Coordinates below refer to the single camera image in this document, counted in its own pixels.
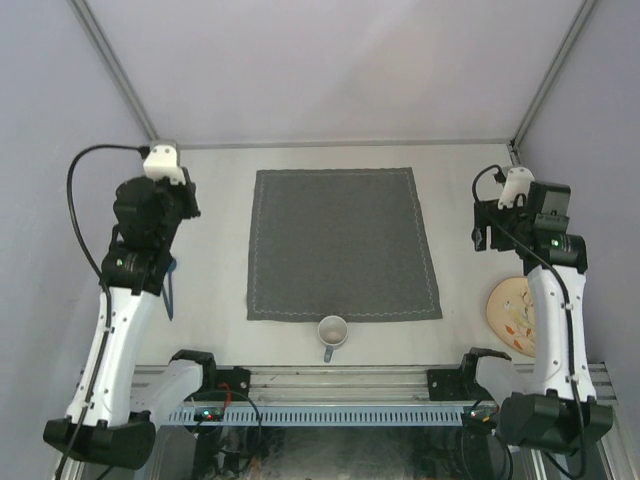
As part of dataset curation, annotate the grey cloth placemat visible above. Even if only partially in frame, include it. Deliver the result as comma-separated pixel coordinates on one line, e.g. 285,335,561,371
246,167,443,323

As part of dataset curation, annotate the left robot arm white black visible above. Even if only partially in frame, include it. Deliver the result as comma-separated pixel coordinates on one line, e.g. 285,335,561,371
43,168,239,470

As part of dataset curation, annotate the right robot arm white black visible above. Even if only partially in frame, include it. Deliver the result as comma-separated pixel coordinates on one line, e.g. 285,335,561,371
427,180,614,455

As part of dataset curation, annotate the blue plastic spoon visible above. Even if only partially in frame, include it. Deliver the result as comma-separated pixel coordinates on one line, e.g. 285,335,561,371
163,259,177,321

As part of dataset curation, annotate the beige bird pattern plate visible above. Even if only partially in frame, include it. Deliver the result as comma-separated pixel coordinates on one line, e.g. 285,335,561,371
486,276,536,358

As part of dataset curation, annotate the blue plastic fork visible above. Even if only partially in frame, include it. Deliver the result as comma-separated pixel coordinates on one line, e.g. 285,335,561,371
161,290,173,320

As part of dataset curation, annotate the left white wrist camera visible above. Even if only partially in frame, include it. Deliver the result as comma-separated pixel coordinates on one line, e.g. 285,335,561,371
143,141,186,185

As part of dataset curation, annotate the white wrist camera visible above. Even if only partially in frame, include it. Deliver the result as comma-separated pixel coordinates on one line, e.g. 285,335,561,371
498,166,535,210
143,141,186,185

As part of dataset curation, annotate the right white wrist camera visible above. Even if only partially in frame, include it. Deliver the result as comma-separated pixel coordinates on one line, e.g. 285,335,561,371
498,166,535,210

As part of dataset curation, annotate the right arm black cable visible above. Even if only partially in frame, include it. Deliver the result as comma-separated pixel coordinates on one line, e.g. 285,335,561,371
471,163,586,451

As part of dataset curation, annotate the white mug blue handle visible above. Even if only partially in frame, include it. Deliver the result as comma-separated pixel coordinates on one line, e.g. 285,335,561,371
317,315,349,363

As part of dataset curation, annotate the blue slotted cable duct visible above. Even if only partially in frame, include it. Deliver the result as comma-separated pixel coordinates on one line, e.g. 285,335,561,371
164,404,465,427

